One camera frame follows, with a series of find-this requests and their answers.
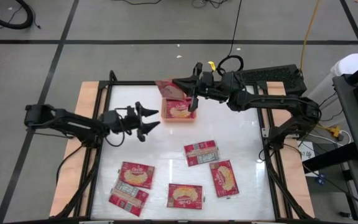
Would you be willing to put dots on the black perforated box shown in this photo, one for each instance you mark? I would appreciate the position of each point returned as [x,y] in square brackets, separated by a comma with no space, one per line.
[272,76]

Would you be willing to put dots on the white paper sheet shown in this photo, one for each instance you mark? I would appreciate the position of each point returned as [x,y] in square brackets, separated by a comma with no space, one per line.
[306,154]

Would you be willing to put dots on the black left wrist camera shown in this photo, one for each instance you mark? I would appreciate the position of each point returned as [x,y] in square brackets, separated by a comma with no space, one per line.
[130,109]

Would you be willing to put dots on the black table frame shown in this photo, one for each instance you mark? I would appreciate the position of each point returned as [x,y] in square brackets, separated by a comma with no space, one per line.
[135,83]

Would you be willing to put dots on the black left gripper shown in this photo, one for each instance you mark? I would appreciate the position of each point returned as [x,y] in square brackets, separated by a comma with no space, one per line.
[130,124]

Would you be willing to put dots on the red Orville popcorn bag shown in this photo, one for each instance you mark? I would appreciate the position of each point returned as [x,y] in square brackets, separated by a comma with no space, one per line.
[168,91]
[185,196]
[201,153]
[136,175]
[224,179]
[179,111]
[128,198]

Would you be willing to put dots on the white bin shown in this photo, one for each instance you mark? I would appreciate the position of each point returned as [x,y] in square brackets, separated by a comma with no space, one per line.
[350,67]

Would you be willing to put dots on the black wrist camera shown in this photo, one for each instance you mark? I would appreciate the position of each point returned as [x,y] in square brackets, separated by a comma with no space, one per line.
[130,109]
[208,77]

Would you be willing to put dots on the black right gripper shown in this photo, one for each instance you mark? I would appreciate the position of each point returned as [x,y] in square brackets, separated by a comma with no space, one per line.
[211,90]

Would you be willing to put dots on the wooden base board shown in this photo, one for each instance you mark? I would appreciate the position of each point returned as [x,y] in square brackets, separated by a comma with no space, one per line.
[84,99]

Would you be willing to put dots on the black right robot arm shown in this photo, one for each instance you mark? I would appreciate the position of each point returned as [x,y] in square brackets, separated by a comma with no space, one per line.
[275,101]

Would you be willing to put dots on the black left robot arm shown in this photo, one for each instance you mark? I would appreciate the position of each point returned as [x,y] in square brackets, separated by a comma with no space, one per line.
[67,123]

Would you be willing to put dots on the yellow power plug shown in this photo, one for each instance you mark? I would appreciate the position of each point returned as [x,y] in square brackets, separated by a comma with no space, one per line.
[334,130]

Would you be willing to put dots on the yellow tag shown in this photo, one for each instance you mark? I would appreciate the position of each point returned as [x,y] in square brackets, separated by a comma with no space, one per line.
[212,66]

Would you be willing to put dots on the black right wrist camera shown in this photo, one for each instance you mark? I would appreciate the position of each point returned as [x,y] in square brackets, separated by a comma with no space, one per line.
[208,77]

